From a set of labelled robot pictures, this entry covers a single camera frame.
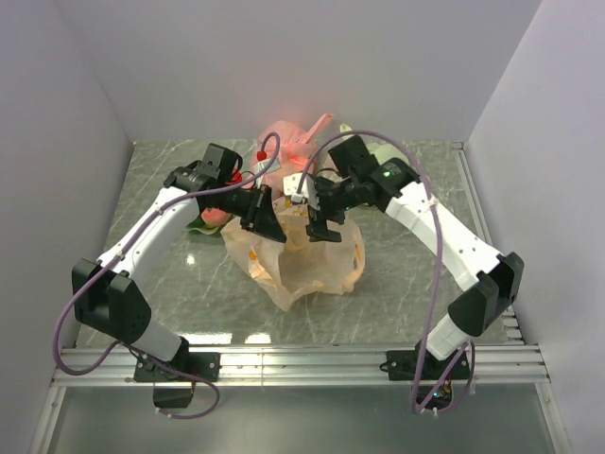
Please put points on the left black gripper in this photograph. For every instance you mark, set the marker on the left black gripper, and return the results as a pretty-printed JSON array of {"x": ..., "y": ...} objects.
[{"x": 261, "y": 218}]

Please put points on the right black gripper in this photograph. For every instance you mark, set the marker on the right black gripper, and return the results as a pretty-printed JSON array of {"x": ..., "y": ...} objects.
[{"x": 317, "y": 228}]

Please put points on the orange plastic bag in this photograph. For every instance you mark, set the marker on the orange plastic bag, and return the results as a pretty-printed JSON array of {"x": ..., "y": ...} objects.
[{"x": 288, "y": 271}]

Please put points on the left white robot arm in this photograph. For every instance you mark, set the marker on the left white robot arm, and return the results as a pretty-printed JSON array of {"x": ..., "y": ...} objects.
[{"x": 108, "y": 295}]

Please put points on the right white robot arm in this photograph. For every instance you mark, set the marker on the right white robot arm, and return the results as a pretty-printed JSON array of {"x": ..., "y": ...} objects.
[{"x": 398, "y": 187}]

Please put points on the orange fake peach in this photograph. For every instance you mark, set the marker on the orange fake peach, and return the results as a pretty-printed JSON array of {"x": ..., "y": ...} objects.
[{"x": 214, "y": 217}]

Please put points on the red fake fruit top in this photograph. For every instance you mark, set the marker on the red fake fruit top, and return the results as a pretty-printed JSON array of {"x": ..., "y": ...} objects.
[{"x": 235, "y": 178}]

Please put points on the pink tied plastic bag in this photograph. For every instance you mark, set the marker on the pink tied plastic bag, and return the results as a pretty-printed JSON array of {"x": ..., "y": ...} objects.
[{"x": 296, "y": 147}]

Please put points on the green tied plastic bag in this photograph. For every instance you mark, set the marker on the green tied plastic bag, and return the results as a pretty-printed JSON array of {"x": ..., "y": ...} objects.
[{"x": 384, "y": 152}]

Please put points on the light green plate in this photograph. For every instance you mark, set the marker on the light green plate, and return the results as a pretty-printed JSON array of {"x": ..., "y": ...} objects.
[{"x": 200, "y": 227}]

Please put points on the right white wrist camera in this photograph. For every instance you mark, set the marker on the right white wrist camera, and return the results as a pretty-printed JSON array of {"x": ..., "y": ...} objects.
[{"x": 300, "y": 188}]

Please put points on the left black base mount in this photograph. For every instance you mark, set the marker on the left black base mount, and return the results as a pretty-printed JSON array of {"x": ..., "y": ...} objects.
[{"x": 174, "y": 384}]

